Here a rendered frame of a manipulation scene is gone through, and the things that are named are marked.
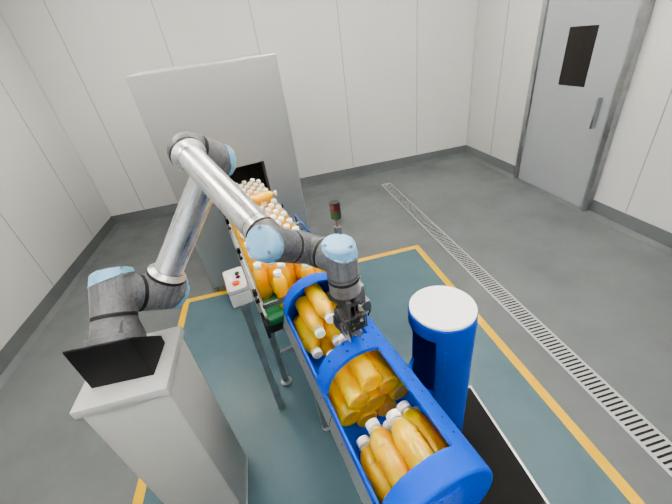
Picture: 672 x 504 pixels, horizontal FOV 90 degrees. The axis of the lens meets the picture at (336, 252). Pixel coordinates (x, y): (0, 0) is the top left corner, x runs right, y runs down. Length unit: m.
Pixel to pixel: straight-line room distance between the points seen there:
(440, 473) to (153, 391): 0.97
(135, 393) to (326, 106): 4.83
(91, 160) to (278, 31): 3.20
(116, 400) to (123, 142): 4.74
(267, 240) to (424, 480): 0.63
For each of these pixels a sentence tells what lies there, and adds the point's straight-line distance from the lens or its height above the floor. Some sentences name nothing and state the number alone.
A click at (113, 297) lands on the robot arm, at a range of 1.43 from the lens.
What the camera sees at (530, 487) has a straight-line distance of 2.14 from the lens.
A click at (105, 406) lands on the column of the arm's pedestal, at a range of 1.49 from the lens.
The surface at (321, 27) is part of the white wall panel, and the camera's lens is 5.53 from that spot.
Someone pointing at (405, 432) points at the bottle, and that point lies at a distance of 0.96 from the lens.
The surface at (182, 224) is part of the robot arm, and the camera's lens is 1.38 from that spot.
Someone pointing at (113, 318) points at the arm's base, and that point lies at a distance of 1.42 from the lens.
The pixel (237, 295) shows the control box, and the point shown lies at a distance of 1.69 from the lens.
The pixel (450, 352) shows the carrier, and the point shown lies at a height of 0.91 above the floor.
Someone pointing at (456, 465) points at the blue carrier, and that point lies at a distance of 0.91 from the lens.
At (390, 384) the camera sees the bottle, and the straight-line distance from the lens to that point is 1.14.
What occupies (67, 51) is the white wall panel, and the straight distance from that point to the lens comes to 5.84.
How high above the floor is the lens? 2.04
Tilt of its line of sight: 32 degrees down
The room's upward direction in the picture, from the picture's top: 9 degrees counter-clockwise
